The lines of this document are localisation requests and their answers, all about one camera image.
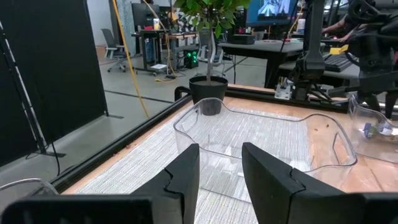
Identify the yellow tag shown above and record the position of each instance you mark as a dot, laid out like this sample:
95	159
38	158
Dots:
339	49

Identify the clear plastic bin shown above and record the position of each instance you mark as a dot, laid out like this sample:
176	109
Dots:
217	124
357	140

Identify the black aluminium frame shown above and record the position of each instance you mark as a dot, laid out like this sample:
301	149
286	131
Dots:
124	141

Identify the person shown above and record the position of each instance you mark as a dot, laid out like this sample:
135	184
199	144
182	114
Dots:
337	31

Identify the yellow white cup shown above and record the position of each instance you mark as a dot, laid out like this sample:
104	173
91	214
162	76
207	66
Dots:
156	24

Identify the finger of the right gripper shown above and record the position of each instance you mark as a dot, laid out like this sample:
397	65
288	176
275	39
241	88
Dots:
391	104
373	101

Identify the grey office chair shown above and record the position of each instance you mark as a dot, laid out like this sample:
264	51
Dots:
202	53
113	43

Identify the grey woven placemat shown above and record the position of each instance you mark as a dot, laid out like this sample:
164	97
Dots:
140	168

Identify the potted green plant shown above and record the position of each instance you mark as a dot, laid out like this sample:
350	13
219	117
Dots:
208	90

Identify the black computer green lights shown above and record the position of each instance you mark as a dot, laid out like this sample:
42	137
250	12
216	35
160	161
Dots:
191	59

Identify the black divider panel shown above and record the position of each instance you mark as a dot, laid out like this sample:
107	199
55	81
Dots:
46	62

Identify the wooden top desk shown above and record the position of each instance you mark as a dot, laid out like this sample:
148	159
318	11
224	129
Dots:
183	35

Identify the black desktop box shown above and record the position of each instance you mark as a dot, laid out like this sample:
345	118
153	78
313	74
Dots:
243	39

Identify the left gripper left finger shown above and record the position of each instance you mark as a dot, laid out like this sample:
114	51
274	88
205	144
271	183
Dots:
174	193

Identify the silver metal bracket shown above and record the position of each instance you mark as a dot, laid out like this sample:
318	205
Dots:
283	91

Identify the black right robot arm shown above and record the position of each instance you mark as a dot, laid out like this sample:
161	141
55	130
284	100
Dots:
370	40

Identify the black keyboard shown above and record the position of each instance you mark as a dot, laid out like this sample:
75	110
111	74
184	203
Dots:
337	62

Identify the black computer monitor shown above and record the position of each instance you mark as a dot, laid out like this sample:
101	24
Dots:
270	12

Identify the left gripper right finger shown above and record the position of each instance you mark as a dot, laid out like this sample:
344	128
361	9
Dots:
280	193

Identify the grey desk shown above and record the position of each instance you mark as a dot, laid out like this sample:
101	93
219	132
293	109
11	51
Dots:
264	48
354	74

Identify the blue green granola bar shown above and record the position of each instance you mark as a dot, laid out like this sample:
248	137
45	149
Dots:
381	130

